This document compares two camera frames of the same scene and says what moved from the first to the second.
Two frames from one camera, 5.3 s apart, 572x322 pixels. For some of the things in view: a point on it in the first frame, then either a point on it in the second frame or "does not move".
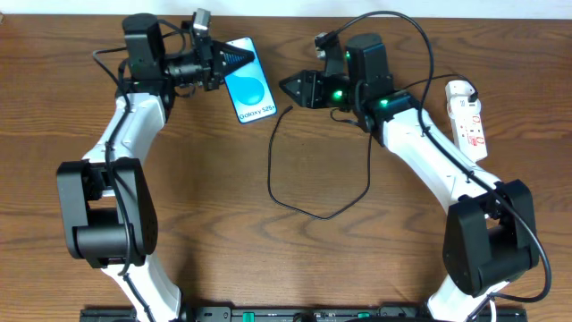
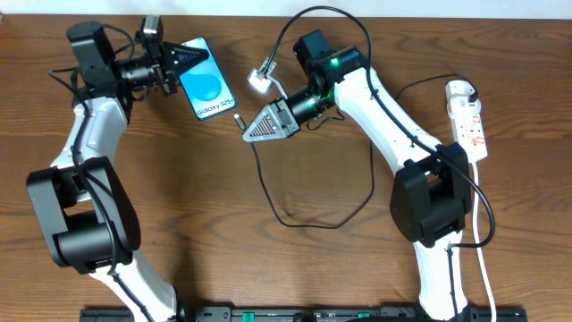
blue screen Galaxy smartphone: x=248 y=87 → x=205 y=85
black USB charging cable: x=369 y=141 → x=372 y=158
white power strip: x=466 y=123 does not move
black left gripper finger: x=226 y=58 → x=178 y=57
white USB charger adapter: x=458 y=88 does not move
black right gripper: x=315 y=89 → x=285 y=116
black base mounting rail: x=298 y=314 does not move
